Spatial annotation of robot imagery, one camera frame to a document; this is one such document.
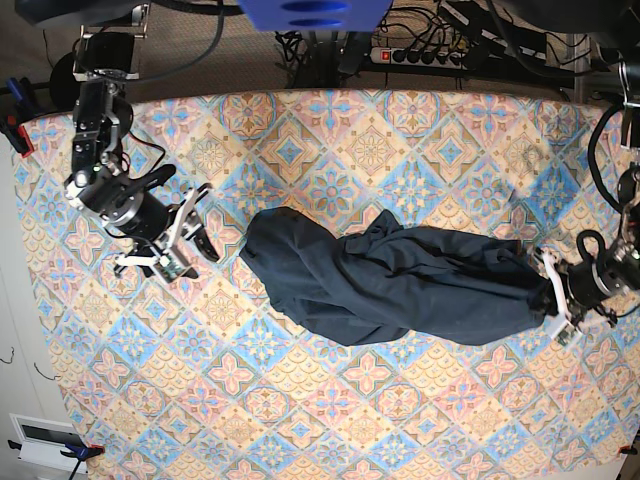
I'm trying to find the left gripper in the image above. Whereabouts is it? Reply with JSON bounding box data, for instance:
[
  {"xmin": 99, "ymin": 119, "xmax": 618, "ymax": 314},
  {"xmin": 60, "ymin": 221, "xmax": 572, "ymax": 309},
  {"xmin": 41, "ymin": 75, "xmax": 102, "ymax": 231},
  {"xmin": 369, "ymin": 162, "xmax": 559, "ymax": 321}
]
[{"xmin": 529, "ymin": 230, "xmax": 639, "ymax": 320}]

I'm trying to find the table clamp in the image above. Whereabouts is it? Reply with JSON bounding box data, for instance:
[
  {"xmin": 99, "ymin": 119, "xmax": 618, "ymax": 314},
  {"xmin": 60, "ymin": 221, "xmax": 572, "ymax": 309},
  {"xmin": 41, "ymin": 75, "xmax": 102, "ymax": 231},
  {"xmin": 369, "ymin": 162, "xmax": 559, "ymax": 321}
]
[
  {"xmin": 618, "ymin": 445, "xmax": 639, "ymax": 456},
  {"xmin": 7, "ymin": 440, "xmax": 105, "ymax": 479},
  {"xmin": 1, "ymin": 77, "xmax": 34, "ymax": 158}
]

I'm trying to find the dark navy t-shirt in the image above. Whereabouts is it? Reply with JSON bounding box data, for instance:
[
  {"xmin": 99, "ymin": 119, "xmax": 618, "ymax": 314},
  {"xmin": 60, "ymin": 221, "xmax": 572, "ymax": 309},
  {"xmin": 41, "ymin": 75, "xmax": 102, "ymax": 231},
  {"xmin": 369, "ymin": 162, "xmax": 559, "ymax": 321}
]
[{"xmin": 240, "ymin": 207, "xmax": 550, "ymax": 346}]

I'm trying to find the upper left table clamp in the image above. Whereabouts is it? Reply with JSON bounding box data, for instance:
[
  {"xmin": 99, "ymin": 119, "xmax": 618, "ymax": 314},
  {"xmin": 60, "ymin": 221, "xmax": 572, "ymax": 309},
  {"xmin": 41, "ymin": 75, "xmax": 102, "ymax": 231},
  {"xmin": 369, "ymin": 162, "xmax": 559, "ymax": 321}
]
[{"xmin": 1, "ymin": 77, "xmax": 34, "ymax": 158}]

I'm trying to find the lower left table clamp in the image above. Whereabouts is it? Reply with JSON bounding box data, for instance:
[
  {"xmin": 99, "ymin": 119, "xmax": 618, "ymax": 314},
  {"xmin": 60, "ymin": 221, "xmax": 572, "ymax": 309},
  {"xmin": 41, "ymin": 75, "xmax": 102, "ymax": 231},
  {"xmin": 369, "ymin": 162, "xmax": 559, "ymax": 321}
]
[{"xmin": 7, "ymin": 440, "xmax": 105, "ymax": 479}]

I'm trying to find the white power strip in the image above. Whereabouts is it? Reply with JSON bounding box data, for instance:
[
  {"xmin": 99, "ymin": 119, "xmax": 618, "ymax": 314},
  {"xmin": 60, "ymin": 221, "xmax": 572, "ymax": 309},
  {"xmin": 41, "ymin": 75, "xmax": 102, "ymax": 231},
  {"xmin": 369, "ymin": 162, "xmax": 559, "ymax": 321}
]
[{"xmin": 369, "ymin": 47, "xmax": 464, "ymax": 69}]

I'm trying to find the white floor vent box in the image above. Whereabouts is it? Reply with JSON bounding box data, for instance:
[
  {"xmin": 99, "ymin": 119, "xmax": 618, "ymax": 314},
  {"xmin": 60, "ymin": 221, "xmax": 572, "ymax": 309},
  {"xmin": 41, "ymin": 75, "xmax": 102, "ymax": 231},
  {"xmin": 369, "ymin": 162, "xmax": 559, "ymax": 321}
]
[{"xmin": 9, "ymin": 413, "xmax": 83, "ymax": 472}]

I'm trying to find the lower right table clamp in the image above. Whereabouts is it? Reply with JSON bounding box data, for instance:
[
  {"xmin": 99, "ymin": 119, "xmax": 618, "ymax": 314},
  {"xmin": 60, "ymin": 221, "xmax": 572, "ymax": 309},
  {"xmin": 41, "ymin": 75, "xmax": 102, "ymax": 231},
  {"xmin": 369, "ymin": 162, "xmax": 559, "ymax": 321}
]
[{"xmin": 618, "ymin": 445, "xmax": 639, "ymax": 456}]

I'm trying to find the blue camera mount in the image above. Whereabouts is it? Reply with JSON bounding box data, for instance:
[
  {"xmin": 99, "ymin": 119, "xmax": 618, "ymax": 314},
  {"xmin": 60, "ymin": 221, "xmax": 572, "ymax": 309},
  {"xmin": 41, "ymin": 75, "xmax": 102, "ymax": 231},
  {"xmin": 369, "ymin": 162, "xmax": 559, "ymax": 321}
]
[{"xmin": 238, "ymin": 0, "xmax": 392, "ymax": 32}]

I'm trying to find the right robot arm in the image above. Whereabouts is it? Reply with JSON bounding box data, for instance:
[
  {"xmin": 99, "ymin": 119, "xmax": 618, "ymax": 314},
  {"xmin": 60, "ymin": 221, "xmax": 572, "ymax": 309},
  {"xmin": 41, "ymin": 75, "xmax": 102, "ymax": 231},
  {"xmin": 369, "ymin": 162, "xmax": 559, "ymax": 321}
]
[{"xmin": 14, "ymin": 1, "xmax": 219, "ymax": 284}]

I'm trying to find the colourful patterned tablecloth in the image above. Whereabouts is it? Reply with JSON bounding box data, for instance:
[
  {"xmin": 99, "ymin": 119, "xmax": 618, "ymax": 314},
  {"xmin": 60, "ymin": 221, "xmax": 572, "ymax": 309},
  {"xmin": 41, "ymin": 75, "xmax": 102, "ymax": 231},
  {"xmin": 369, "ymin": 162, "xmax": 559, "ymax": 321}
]
[{"xmin": 11, "ymin": 91, "xmax": 639, "ymax": 479}]

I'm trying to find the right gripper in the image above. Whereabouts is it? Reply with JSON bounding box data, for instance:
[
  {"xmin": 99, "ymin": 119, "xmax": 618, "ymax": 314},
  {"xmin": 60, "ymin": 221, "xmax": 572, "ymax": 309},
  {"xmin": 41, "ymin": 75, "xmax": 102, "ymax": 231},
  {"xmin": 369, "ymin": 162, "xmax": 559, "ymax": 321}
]
[{"xmin": 64, "ymin": 164, "xmax": 220, "ymax": 280}]

